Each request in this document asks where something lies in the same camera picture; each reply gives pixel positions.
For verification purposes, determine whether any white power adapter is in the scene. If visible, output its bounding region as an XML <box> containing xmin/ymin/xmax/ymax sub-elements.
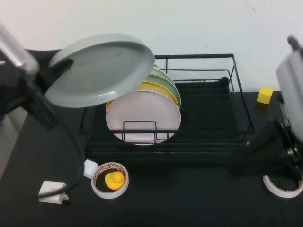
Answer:
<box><xmin>37</xmin><ymin>180</ymin><xmax>71</xmax><ymax>204</ymax></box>

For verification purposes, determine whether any white tape roll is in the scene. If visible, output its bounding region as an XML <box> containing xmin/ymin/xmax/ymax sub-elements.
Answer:
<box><xmin>262</xmin><ymin>174</ymin><xmax>303</xmax><ymax>199</ymax></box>
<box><xmin>91</xmin><ymin>162</ymin><xmax>130</xmax><ymax>199</ymax></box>

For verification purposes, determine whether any pale green round plate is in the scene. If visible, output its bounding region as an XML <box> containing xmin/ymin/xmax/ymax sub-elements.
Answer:
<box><xmin>150</xmin><ymin>67</ymin><xmax>176</xmax><ymax>86</ymax></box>

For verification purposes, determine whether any grey-blue round plate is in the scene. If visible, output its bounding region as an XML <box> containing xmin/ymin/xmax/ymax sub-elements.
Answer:
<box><xmin>44</xmin><ymin>33</ymin><xmax>156</xmax><ymax>109</ymax></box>

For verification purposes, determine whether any black wire dish rack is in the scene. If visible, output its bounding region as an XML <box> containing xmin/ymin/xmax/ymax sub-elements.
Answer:
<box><xmin>79</xmin><ymin>53</ymin><xmax>255</xmax><ymax>164</ymax></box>

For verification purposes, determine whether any small white cube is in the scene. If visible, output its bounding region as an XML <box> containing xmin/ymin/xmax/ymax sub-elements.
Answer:
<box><xmin>82</xmin><ymin>159</ymin><xmax>99</xmax><ymax>179</ymax></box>

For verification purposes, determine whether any yellow rubber duck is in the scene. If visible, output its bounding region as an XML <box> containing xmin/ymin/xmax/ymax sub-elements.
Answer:
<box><xmin>105</xmin><ymin>172</ymin><xmax>126</xmax><ymax>191</ymax></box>

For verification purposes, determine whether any pink round plate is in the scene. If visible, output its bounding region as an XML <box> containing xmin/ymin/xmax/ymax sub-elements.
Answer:
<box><xmin>106</xmin><ymin>89</ymin><xmax>182</xmax><ymax>146</ymax></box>

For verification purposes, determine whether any yellow cube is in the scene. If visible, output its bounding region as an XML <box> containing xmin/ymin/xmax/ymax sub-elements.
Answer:
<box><xmin>257</xmin><ymin>86</ymin><xmax>274</xmax><ymax>105</ymax></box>

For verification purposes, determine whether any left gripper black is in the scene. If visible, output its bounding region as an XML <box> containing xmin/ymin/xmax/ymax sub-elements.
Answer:
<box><xmin>23</xmin><ymin>58</ymin><xmax>74</xmax><ymax>130</ymax></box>

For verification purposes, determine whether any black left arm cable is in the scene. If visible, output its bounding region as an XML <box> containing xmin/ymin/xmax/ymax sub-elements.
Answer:
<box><xmin>39</xmin><ymin>118</ymin><xmax>85</xmax><ymax>198</ymax></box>

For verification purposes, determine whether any yellow round plate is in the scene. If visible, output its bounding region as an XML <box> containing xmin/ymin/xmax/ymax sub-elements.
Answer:
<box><xmin>106</xmin><ymin>81</ymin><xmax>180</xmax><ymax>111</ymax></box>

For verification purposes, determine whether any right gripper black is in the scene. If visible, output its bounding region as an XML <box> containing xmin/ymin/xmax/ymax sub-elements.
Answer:
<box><xmin>243</xmin><ymin>119</ymin><xmax>303</xmax><ymax>180</ymax></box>

